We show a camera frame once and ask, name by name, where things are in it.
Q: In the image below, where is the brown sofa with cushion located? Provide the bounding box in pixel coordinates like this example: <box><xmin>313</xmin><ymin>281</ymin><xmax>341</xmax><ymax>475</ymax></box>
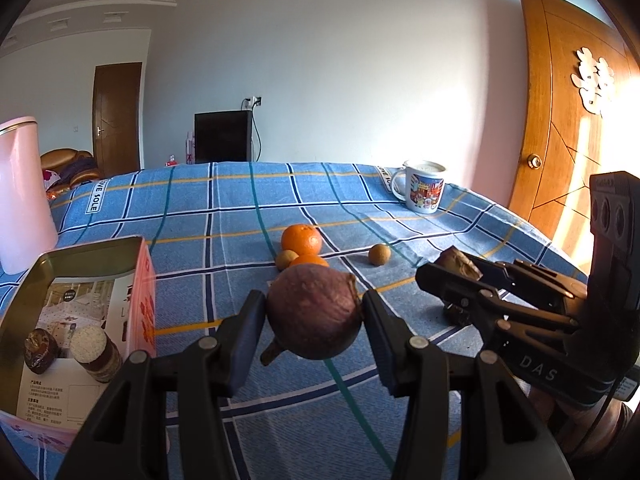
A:
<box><xmin>40</xmin><ymin>148</ymin><xmax>102</xmax><ymax>200</ymax></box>

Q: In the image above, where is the purple round fruit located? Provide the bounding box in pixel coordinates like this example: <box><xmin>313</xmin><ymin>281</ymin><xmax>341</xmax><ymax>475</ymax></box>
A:
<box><xmin>260</xmin><ymin>263</ymin><xmax>362</xmax><ymax>366</ymax></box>

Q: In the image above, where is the pink metal tin box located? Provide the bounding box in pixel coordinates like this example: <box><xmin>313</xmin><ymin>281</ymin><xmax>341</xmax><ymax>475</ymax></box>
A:
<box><xmin>1</xmin><ymin>236</ymin><xmax>156</xmax><ymax>453</ymax></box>

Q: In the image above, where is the small brown fruit right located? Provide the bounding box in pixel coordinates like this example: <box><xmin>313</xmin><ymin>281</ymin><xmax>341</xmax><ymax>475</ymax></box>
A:
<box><xmin>368</xmin><ymin>244</ymin><xmax>392</xmax><ymax>266</ymax></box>

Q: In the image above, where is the white wall decoration on door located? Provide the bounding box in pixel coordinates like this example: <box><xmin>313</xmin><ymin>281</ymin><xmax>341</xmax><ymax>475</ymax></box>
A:
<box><xmin>570</xmin><ymin>47</ymin><xmax>616</xmax><ymax>117</ymax></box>

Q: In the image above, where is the brass door knob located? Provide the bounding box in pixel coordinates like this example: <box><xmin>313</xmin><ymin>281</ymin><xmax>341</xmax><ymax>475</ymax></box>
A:
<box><xmin>527</xmin><ymin>154</ymin><xmax>542</xmax><ymax>169</ymax></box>

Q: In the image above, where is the black television monitor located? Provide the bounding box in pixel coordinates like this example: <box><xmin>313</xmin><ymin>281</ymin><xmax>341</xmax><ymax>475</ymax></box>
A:
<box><xmin>194</xmin><ymin>110</ymin><xmax>253</xmax><ymax>164</ymax></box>

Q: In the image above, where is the orange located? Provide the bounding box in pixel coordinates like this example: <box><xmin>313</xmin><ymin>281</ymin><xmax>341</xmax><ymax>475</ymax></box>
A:
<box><xmin>290</xmin><ymin>255</ymin><xmax>330</xmax><ymax>268</ymax></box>
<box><xmin>280</xmin><ymin>224</ymin><xmax>323</xmax><ymax>256</ymax></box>

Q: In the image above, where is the middle orange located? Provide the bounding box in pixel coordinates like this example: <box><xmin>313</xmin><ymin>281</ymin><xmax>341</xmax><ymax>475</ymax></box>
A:
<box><xmin>290</xmin><ymin>255</ymin><xmax>330</xmax><ymax>268</ymax></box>

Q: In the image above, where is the small brown fruit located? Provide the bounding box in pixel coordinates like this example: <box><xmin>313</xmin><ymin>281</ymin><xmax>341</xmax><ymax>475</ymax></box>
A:
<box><xmin>368</xmin><ymin>244</ymin><xmax>392</xmax><ymax>266</ymax></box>
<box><xmin>274</xmin><ymin>249</ymin><xmax>298</xmax><ymax>271</ymax></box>

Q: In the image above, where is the white printed mug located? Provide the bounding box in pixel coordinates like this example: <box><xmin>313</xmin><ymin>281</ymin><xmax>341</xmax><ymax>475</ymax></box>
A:
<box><xmin>390</xmin><ymin>162</ymin><xmax>446</xmax><ymax>214</ymax></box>

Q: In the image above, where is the printed leaflet in box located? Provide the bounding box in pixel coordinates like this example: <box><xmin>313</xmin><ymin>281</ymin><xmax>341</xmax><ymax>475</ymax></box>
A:
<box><xmin>16</xmin><ymin>273</ymin><xmax>134</xmax><ymax>430</ymax></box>

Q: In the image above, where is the dark brown door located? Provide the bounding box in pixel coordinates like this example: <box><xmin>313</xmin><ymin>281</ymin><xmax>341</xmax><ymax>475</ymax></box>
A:
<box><xmin>92</xmin><ymin>62</ymin><xmax>142</xmax><ymax>178</ymax></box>

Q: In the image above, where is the far orange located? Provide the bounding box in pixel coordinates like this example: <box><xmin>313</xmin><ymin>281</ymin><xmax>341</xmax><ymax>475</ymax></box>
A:
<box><xmin>280</xmin><ymin>224</ymin><xmax>323</xmax><ymax>256</ymax></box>

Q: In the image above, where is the orange wooden door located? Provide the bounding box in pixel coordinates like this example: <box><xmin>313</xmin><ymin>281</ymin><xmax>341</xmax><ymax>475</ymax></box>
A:
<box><xmin>509</xmin><ymin>0</ymin><xmax>639</xmax><ymax>272</ymax></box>

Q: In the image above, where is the blue plaid tablecloth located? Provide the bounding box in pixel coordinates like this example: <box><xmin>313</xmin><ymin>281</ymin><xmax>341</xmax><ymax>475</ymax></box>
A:
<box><xmin>0</xmin><ymin>160</ymin><xmax>589</xmax><ymax>480</ymax></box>

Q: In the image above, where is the dark brown fruit in box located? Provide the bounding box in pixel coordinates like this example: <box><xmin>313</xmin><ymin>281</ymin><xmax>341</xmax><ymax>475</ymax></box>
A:
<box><xmin>24</xmin><ymin>328</ymin><xmax>60</xmax><ymax>375</ymax></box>

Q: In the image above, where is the pink electric kettle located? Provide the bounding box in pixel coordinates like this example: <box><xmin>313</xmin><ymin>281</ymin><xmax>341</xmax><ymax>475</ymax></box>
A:
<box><xmin>0</xmin><ymin>116</ymin><xmax>58</xmax><ymax>274</ymax></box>

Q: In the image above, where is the black cable at wall socket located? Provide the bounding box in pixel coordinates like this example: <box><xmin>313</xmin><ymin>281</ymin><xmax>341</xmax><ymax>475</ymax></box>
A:
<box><xmin>242</xmin><ymin>95</ymin><xmax>264</xmax><ymax>163</ymax></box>

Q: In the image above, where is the small brown fruit left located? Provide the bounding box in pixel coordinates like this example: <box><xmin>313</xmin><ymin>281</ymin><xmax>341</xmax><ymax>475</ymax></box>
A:
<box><xmin>274</xmin><ymin>249</ymin><xmax>298</xmax><ymax>271</ymax></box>

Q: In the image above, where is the cut white-fleshed fruit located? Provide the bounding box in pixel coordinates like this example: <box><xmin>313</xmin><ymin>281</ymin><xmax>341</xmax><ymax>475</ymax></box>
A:
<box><xmin>70</xmin><ymin>325</ymin><xmax>122</xmax><ymax>384</ymax></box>

